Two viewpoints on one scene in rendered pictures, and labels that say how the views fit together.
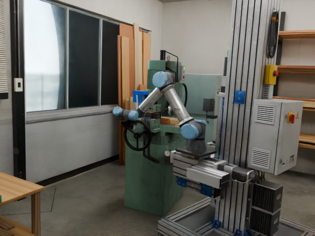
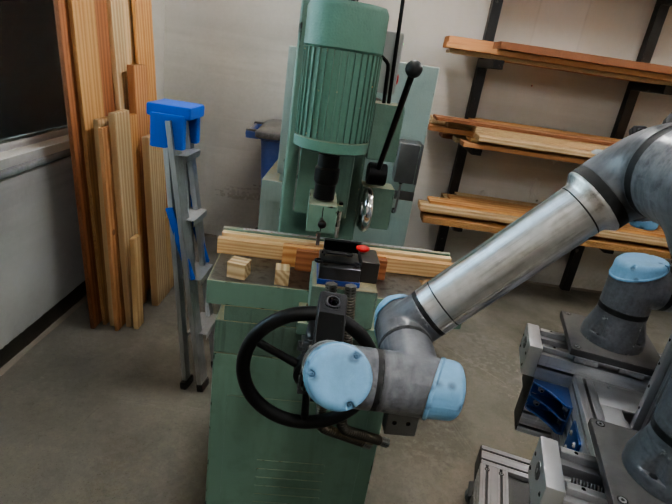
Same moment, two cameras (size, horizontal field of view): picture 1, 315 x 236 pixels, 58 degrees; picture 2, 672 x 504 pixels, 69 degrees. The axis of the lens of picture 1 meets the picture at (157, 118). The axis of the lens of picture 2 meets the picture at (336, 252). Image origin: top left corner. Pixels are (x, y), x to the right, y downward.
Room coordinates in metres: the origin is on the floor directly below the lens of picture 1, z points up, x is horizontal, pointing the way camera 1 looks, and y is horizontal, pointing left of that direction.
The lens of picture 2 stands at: (1.82, 0.57, 1.40)
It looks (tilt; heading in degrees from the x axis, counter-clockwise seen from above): 22 degrees down; 330
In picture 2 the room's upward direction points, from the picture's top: 9 degrees clockwise
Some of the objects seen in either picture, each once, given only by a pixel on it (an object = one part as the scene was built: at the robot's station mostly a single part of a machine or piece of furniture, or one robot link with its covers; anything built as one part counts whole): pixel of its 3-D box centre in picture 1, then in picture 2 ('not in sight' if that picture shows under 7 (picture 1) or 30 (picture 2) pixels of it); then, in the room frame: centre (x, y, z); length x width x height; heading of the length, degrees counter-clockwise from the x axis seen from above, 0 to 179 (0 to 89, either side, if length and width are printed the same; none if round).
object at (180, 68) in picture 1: (181, 73); (386, 62); (3.09, -0.23, 1.40); 0.10 x 0.06 x 0.16; 155
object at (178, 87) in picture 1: (177, 89); (384, 131); (2.99, -0.19, 1.23); 0.09 x 0.08 x 0.15; 155
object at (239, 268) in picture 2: not in sight; (239, 267); (2.82, 0.25, 0.92); 0.04 x 0.04 x 0.04; 52
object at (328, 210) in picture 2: (155, 108); (321, 213); (2.88, 0.02, 1.03); 0.14 x 0.07 x 0.09; 155
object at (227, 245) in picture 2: (161, 120); (347, 259); (2.83, -0.04, 0.92); 0.66 x 0.02 x 0.04; 65
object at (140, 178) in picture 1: (156, 169); (293, 401); (2.97, -0.01, 0.36); 0.58 x 0.45 x 0.71; 155
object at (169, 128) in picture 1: (154, 126); (336, 294); (2.74, 0.03, 0.87); 0.61 x 0.30 x 0.06; 65
